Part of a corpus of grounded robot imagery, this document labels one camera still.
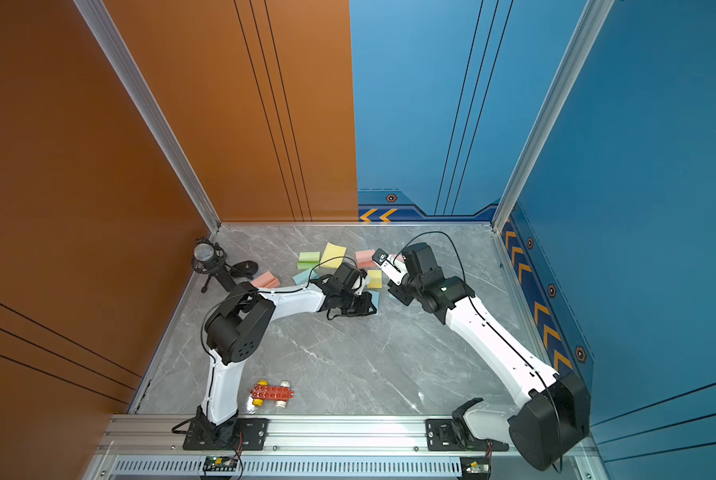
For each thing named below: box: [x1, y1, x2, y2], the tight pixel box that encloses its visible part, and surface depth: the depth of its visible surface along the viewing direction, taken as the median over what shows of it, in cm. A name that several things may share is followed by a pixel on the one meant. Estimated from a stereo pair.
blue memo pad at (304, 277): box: [292, 269, 320, 285], surface depth 105 cm
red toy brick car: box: [249, 379, 295, 408], surface depth 80 cm
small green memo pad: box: [298, 251, 321, 270], surface depth 110 cm
